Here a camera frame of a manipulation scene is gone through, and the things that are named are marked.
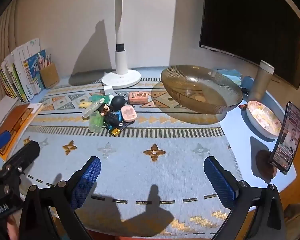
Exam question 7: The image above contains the white desk lamp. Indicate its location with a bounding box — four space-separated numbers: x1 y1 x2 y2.
88 0 143 89

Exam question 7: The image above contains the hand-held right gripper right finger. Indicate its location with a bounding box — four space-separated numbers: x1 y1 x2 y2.
203 156 290 240

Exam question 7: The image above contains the small toy figure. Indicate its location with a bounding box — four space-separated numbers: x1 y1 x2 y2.
99 102 119 122

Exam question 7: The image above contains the green plastic wrapper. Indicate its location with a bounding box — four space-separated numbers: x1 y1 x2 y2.
89 93 113 105

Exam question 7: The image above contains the pink oval case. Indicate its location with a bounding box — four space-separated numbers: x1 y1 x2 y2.
122 105 136 123

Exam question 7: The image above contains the orange notebook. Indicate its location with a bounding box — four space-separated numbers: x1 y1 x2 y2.
0 102 43 161

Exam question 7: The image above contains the blue cloth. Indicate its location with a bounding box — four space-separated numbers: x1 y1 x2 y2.
212 67 243 86

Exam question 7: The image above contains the blue patterned table mat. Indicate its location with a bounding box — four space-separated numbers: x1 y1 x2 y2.
0 66 243 239

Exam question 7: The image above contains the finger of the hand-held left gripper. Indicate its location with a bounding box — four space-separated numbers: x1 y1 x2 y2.
0 131 12 157
2 140 41 178

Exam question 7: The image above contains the grey thermos bottle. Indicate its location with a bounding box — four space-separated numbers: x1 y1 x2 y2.
247 60 275 103

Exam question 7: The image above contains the round wooden phone stand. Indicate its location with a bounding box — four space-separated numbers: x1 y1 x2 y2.
255 149 278 180

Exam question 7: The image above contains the blue pouch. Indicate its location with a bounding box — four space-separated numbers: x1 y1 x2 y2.
240 76 254 93

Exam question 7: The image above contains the person's left hand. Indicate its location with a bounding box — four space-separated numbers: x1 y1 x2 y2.
6 215 20 240

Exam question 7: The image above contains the amber glass bowl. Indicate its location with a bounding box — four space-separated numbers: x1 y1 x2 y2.
161 65 244 115

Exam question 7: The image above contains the brown pen holder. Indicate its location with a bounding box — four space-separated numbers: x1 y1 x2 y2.
39 62 60 89

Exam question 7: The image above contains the black round toy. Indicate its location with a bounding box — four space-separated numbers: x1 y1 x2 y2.
110 95 127 110

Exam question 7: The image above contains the clear plastic tube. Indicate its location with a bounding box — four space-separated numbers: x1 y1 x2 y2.
81 99 105 120

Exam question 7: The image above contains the black monitor screen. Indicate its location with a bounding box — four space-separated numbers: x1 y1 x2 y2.
199 0 300 90

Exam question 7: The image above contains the smartphone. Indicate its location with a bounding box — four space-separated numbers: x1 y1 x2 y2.
269 101 300 173

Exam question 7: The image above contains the small floral dish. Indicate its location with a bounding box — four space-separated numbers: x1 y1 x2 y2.
246 100 283 139

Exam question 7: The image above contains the bundle of pencils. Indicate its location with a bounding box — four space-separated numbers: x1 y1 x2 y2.
39 53 52 70

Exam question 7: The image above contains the green translucent cup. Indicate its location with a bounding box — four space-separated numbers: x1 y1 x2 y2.
89 113 104 133

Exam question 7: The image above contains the row of books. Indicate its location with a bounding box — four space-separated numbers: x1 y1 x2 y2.
0 38 47 103

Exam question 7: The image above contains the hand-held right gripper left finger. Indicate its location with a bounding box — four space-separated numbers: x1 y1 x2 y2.
22 156 102 240

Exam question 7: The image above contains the pink rectangular box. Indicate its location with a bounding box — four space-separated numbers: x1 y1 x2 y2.
128 92 149 105

